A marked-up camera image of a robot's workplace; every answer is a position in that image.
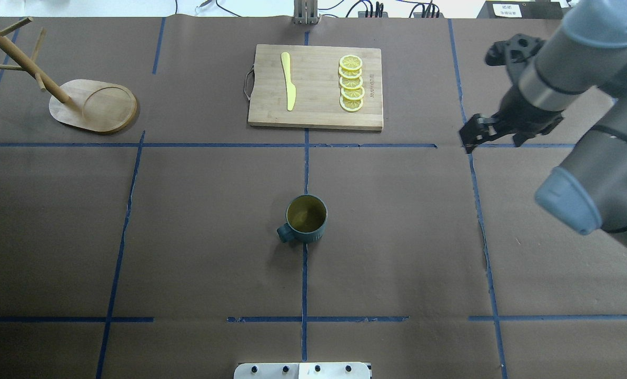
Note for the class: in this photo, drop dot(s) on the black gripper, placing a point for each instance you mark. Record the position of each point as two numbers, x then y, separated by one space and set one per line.
521 111

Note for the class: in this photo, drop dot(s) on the dark blue mug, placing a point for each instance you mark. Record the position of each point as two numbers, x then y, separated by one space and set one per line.
306 220

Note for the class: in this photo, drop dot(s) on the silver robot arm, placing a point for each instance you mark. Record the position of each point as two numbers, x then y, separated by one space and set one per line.
587 53

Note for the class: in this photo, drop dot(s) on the wooden cup storage rack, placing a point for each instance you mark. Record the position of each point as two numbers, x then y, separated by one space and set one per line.
89 105

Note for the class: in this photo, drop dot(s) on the black electronics box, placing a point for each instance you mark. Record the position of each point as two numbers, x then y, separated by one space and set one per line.
520 9

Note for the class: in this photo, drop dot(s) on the lemon slice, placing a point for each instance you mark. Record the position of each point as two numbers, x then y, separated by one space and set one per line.
351 105
350 62
349 74
352 94
351 83

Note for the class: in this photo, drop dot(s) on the bamboo cutting board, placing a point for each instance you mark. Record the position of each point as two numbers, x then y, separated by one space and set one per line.
315 75

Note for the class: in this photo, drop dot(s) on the yellow plastic knife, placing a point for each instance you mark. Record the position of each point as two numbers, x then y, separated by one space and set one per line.
290 87

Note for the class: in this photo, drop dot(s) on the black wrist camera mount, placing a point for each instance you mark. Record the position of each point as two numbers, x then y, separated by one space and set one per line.
515 54

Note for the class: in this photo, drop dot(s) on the aluminium frame post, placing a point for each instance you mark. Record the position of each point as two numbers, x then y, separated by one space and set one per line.
306 12

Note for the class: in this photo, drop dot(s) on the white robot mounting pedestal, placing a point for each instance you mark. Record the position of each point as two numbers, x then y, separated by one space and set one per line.
304 370

